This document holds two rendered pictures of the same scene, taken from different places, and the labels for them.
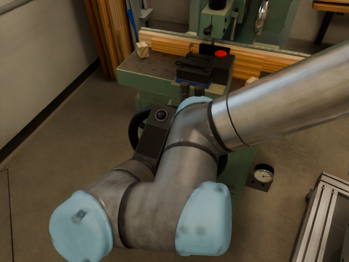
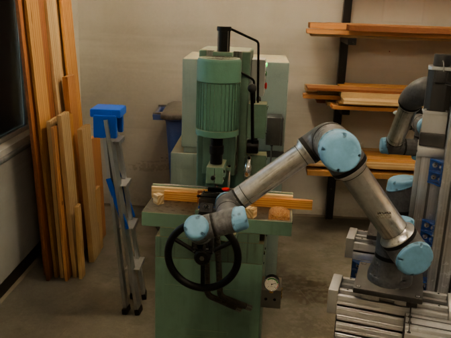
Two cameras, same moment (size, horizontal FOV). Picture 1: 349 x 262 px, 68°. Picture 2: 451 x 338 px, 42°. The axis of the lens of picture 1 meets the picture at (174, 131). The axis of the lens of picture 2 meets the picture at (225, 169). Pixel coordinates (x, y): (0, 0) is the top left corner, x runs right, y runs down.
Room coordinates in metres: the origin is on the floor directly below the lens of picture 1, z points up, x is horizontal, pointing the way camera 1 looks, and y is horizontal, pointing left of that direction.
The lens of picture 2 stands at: (-1.48, 0.45, 1.72)
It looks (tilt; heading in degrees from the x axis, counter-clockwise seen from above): 16 degrees down; 345
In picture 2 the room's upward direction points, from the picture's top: 2 degrees clockwise
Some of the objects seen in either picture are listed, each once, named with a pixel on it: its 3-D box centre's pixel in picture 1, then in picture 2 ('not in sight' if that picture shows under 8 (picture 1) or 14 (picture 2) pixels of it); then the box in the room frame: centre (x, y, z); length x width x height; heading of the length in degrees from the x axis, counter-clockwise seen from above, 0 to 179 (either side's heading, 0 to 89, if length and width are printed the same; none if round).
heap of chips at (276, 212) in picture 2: not in sight; (279, 211); (0.61, -0.35, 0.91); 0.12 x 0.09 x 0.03; 159
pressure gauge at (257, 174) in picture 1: (263, 173); (271, 284); (0.50, -0.29, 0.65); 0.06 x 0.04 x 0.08; 69
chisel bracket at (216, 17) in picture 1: (217, 20); (217, 172); (0.81, -0.13, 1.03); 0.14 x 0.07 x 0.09; 159
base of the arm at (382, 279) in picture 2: not in sight; (390, 265); (0.15, -0.59, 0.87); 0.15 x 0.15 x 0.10
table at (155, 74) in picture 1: (208, 86); (217, 218); (0.68, -0.11, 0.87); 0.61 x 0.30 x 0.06; 69
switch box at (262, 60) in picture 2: not in sight; (258, 76); (1.04, -0.37, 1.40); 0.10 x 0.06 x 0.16; 159
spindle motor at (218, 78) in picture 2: not in sight; (218, 96); (0.79, -0.12, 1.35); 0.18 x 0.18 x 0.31
